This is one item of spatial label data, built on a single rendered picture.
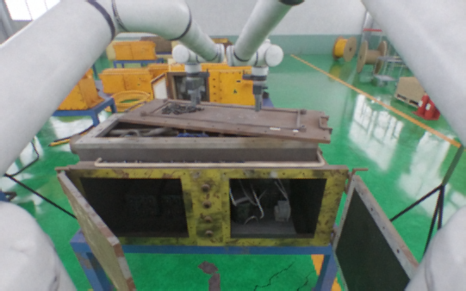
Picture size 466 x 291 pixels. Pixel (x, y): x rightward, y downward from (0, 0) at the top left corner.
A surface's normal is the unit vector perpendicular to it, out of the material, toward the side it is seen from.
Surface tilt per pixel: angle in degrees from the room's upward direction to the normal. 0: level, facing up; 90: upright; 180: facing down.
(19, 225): 24
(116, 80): 90
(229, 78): 90
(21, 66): 51
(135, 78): 90
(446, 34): 65
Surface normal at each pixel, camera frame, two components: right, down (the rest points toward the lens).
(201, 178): -0.01, 0.47
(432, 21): -0.76, -0.14
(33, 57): 0.62, -0.39
